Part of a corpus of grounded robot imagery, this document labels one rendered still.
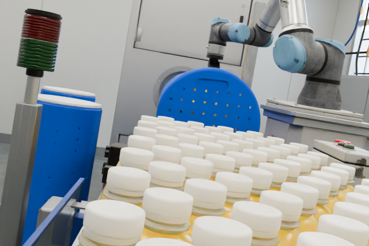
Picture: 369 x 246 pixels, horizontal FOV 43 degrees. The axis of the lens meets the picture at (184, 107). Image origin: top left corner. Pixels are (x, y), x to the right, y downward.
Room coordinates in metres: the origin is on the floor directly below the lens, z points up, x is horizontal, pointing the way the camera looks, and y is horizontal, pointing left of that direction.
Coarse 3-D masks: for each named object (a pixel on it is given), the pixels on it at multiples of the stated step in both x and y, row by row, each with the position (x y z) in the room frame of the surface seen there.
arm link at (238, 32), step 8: (224, 24) 1.91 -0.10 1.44; (232, 24) 1.86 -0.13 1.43; (240, 24) 1.83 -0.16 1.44; (224, 32) 1.88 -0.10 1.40; (232, 32) 1.84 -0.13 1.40; (240, 32) 1.83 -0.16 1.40; (248, 32) 1.85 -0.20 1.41; (224, 40) 1.91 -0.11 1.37; (232, 40) 1.86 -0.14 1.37; (240, 40) 1.84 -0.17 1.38; (248, 40) 1.89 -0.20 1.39
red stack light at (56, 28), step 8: (24, 16) 0.80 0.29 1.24; (32, 16) 0.79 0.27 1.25; (40, 16) 0.79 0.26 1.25; (24, 24) 0.80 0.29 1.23; (32, 24) 0.79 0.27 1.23; (40, 24) 0.79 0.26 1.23; (48, 24) 0.80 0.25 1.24; (56, 24) 0.81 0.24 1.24; (24, 32) 0.80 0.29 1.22; (32, 32) 0.79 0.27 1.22; (40, 32) 0.79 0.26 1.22; (48, 32) 0.80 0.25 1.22; (56, 32) 0.81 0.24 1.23; (40, 40) 0.81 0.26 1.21; (48, 40) 0.80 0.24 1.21; (56, 40) 0.81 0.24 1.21
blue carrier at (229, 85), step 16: (176, 80) 1.27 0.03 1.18; (192, 80) 1.27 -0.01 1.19; (208, 80) 1.28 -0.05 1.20; (224, 80) 1.28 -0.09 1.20; (240, 80) 1.28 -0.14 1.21; (160, 96) 1.57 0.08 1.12; (176, 96) 1.27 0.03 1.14; (192, 96) 1.27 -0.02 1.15; (208, 96) 1.27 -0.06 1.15; (224, 96) 1.28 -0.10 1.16; (240, 96) 1.28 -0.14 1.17; (160, 112) 1.27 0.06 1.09; (176, 112) 1.27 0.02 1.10; (208, 112) 1.27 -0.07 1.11; (224, 112) 1.28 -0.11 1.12; (240, 112) 1.28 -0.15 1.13; (256, 112) 1.28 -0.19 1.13; (240, 128) 1.28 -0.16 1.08; (256, 128) 1.28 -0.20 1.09
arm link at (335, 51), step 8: (320, 40) 1.61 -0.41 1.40; (328, 40) 1.60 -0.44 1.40; (328, 48) 1.59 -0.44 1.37; (336, 48) 1.59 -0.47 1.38; (344, 48) 1.61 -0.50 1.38; (328, 56) 1.57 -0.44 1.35; (336, 56) 1.59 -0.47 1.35; (344, 56) 1.62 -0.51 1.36; (328, 64) 1.58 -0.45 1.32; (336, 64) 1.60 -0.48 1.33; (320, 72) 1.59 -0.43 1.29; (328, 72) 1.60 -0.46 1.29; (336, 72) 1.60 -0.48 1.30; (336, 80) 1.61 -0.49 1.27
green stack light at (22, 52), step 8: (24, 40) 0.80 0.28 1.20; (32, 40) 0.79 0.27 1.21; (24, 48) 0.79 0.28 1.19; (32, 48) 0.79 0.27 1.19; (40, 48) 0.79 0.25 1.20; (48, 48) 0.80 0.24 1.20; (56, 48) 0.82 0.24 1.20; (24, 56) 0.79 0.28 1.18; (32, 56) 0.79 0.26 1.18; (40, 56) 0.79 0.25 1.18; (48, 56) 0.80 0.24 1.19; (56, 56) 0.82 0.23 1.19; (16, 64) 0.81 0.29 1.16; (24, 64) 0.79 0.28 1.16; (32, 64) 0.79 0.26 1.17; (40, 64) 0.79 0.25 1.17; (48, 64) 0.80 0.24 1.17
